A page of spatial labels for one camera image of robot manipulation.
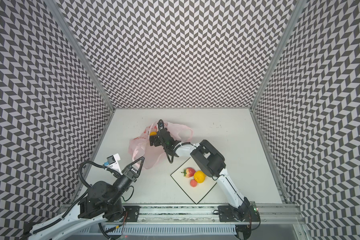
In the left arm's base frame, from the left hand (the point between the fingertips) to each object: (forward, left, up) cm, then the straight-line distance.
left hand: (145, 160), depth 65 cm
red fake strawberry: (+2, -19, -20) cm, 28 cm away
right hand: (+25, +3, -21) cm, 33 cm away
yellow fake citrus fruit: (-1, -25, -20) cm, 32 cm away
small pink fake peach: (-4, -22, -21) cm, 31 cm away
